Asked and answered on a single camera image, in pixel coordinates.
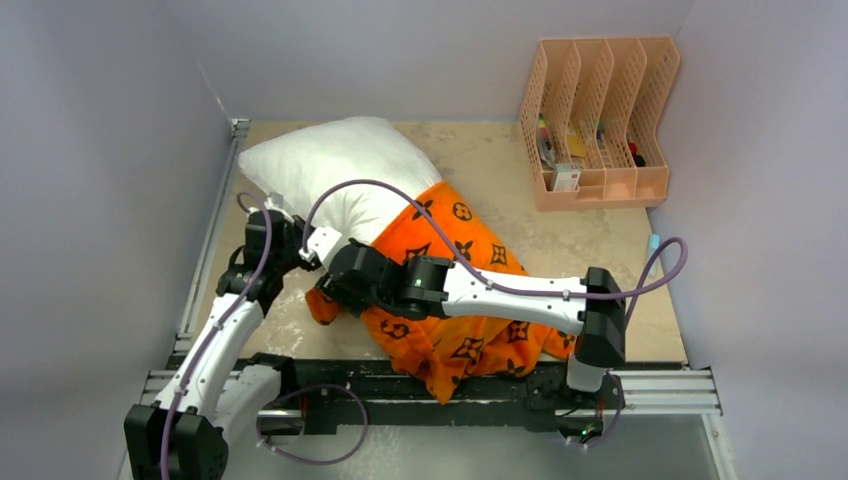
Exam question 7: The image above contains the white pillow insert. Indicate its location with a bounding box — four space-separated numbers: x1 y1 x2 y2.
238 116 442 243

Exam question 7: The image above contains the orange patterned pillowcase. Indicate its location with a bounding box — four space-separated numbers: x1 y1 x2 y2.
313 180 576 403

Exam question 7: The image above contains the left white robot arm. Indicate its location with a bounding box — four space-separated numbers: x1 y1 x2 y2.
124 210 318 479

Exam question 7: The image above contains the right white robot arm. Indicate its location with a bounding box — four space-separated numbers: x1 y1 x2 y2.
299 241 625 407

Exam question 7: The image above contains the small white red box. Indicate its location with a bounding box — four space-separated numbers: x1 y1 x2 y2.
549 163 582 192

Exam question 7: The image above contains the pink mesh file organizer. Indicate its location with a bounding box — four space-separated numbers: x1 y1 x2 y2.
519 36 681 212

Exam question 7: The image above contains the light blue small tube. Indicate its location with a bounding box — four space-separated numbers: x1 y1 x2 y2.
648 234 661 254

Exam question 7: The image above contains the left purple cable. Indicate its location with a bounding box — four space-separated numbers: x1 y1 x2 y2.
158 192 274 480

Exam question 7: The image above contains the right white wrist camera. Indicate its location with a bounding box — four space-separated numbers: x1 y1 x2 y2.
299 226 344 269

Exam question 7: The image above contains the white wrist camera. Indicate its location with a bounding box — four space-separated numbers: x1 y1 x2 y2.
299 226 344 269
263 192 289 216

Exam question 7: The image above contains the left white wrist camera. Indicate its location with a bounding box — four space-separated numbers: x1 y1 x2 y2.
263 192 289 216

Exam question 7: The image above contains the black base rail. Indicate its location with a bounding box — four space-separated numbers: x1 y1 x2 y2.
227 353 635 444

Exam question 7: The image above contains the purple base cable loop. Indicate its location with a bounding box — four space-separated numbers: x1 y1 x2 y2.
255 384 370 468

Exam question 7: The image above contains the aluminium frame rail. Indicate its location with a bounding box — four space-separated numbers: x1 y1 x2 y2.
119 117 737 480

